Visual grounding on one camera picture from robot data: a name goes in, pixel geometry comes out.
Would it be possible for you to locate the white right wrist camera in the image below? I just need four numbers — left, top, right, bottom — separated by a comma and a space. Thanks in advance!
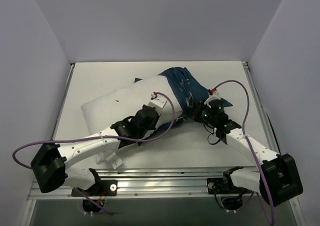
204, 88, 221, 106

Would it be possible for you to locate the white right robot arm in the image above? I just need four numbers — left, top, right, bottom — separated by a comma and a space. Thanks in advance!
189, 99, 304, 207

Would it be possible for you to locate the purple cable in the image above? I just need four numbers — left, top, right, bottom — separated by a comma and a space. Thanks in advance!
12, 91, 176, 216
214, 79, 277, 226

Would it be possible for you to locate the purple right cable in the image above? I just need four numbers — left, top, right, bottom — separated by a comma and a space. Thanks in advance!
214, 79, 277, 226

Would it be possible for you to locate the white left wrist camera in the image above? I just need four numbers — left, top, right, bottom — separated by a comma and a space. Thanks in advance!
147, 92, 168, 116

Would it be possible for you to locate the aluminium front rail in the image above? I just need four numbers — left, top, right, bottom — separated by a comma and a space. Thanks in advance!
27, 167, 266, 201

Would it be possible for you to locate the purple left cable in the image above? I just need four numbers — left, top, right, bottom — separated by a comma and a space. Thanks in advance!
12, 91, 176, 216

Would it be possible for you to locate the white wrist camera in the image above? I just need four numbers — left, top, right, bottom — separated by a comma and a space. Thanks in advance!
147, 92, 168, 116
204, 88, 221, 106

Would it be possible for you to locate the aluminium right side rail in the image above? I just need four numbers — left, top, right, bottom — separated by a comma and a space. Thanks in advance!
242, 61, 281, 153

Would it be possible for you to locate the aluminium left side rail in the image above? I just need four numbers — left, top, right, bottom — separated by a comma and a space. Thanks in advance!
51, 63, 76, 140

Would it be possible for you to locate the blue embroidered pillowcase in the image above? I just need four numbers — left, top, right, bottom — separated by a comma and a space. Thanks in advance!
133, 66, 235, 123

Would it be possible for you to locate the aluminium rail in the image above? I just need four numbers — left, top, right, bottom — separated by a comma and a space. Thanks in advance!
51, 63, 76, 140
242, 61, 281, 153
27, 167, 266, 201

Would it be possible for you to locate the white pillow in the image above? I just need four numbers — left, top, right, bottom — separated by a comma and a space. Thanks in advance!
80, 75, 183, 169

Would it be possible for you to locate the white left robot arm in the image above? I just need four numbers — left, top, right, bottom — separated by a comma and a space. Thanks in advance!
30, 104, 162, 196

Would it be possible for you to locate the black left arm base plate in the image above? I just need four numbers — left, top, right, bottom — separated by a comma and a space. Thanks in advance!
75, 172, 118, 197

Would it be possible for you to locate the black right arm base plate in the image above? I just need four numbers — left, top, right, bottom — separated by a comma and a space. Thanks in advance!
206, 177, 251, 195

